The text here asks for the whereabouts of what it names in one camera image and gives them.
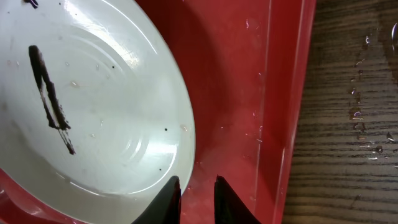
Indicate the white plate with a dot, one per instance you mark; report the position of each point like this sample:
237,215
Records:
95,114

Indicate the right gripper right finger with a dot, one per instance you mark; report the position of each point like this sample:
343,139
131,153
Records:
229,208

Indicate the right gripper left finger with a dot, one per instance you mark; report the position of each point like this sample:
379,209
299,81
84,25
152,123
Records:
165,207

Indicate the red plastic tray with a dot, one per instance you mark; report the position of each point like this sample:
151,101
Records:
243,63

